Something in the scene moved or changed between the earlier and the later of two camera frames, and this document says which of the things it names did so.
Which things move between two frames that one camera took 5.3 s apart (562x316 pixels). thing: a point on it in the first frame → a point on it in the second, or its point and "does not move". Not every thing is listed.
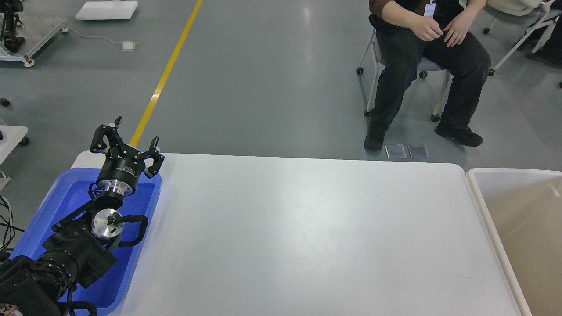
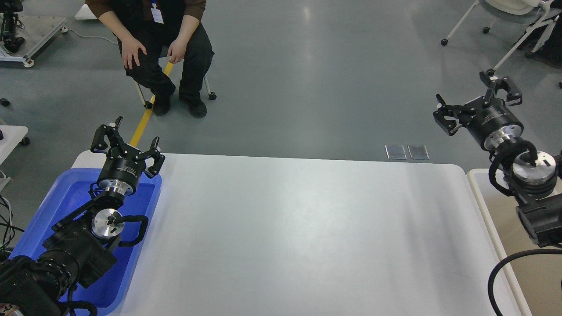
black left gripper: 122,168 does not move
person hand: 426,28 → 130,46
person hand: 458,29 → 177,49
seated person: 433,35 → 146,30
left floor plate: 395,151 does not move
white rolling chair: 423,64 → 149,105
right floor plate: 418,151 does not move
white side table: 12,135 does not move
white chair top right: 537,9 does not move
